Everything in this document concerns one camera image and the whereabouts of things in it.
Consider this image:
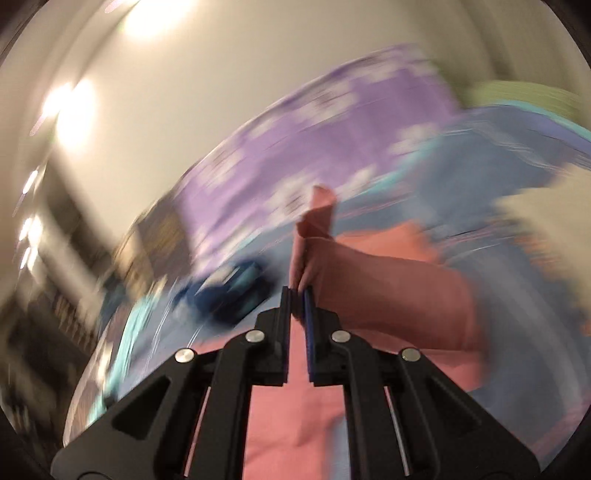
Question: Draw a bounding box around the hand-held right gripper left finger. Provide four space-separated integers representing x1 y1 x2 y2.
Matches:
50 286 292 480

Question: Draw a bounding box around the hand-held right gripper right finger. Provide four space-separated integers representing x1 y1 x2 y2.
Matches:
302 286 541 480

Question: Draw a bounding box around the pink shirt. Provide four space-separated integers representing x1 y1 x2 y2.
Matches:
191 185 486 480

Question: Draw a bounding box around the navy star print garment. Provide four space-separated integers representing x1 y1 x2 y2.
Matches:
178 261 274 325

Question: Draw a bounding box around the teal bed sheet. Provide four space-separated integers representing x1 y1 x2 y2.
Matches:
90 295 162 416

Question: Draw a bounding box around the dark headboard with gold print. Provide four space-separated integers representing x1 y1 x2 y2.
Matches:
122 205 188 282

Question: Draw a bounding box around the purple floral pillow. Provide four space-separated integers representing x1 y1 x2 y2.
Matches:
175 44 462 278

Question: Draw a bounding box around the beige garment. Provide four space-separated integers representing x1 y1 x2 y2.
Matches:
495 178 591 289

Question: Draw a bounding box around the blue striped blanket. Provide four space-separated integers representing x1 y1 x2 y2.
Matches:
62 106 591 480

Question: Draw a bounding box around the ceiling light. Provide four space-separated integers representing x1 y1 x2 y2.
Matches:
41 78 99 146
121 0 188 40

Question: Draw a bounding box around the green pillow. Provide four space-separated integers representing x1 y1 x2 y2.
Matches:
462 80 583 117

